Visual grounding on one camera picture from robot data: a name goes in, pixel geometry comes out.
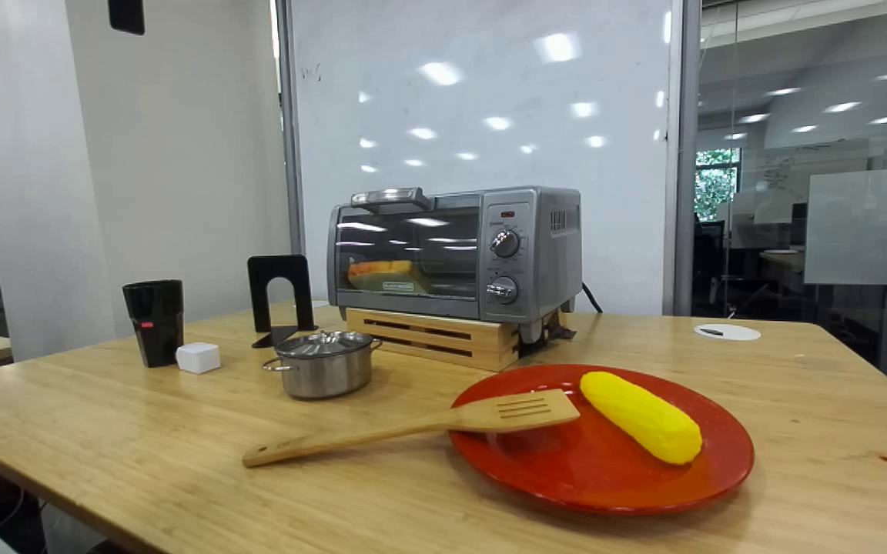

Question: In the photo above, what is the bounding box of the oven knob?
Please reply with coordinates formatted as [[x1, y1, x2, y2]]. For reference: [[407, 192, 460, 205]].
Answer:
[[491, 229, 522, 257], [488, 277, 522, 304]]

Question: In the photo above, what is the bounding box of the whiteboard panel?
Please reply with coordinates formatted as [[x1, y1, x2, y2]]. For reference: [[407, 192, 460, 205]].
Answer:
[[277, 0, 702, 313]]

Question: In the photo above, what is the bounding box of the black metal bookend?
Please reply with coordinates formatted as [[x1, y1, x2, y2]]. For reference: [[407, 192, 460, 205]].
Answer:
[[243, 252, 318, 351]]

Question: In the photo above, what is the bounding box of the black plastic cup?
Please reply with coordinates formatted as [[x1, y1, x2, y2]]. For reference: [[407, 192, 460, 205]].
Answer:
[[122, 281, 185, 367]]

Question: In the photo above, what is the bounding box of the small white box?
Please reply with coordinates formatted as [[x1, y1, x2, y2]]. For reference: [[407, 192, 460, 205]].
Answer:
[[176, 340, 223, 373]]

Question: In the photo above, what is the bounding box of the small steel pot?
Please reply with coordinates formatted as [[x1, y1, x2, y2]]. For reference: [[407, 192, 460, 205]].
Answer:
[[267, 328, 378, 401]]

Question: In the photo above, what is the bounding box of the silver toaster oven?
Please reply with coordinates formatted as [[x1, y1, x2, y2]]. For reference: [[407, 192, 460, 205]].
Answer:
[[327, 185, 581, 326]]

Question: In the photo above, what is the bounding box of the wooden crate stand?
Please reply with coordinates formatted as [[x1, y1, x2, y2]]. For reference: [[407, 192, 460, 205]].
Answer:
[[342, 304, 578, 373]]

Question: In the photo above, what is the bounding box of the wooden slotted spatula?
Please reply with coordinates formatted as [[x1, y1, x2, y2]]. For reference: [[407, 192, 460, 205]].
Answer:
[[243, 387, 578, 469]]

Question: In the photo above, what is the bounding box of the yellow toy corn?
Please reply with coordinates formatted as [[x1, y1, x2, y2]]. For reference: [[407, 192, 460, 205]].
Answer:
[[578, 373, 702, 464]]

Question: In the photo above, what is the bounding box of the red plate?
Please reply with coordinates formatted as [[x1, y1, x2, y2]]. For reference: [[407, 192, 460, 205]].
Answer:
[[449, 364, 754, 516]]

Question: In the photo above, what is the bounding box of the white table grommet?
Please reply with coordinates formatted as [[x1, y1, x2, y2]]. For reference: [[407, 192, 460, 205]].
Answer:
[[693, 323, 760, 340]]

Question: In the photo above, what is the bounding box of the black oven power cable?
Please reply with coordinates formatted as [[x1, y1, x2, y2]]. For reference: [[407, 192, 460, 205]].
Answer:
[[577, 281, 607, 317]]

